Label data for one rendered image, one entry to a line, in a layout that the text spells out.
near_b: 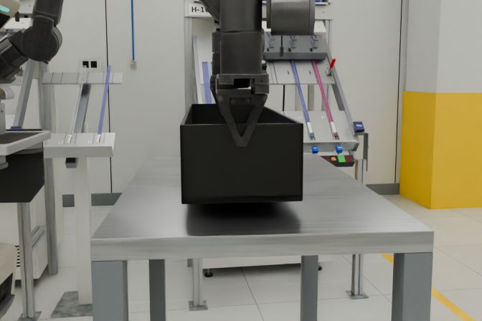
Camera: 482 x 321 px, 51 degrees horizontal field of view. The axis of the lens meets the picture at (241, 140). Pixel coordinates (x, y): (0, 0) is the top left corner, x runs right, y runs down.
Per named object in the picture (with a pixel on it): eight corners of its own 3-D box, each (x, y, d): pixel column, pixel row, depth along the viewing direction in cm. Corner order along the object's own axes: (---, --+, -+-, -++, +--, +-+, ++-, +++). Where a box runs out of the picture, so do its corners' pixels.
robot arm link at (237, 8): (222, -7, 72) (217, -15, 66) (271, -8, 71) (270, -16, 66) (222, 42, 72) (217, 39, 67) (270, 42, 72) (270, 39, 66)
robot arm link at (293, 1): (232, -37, 74) (226, -65, 66) (311, -38, 74) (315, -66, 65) (231, 44, 74) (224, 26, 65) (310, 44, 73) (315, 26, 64)
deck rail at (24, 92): (16, 159, 207) (12, 150, 202) (11, 159, 206) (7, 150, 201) (39, 44, 251) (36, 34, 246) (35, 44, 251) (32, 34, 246)
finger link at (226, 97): (261, 142, 76) (261, 79, 75) (267, 148, 69) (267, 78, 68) (215, 142, 75) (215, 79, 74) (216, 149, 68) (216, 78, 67)
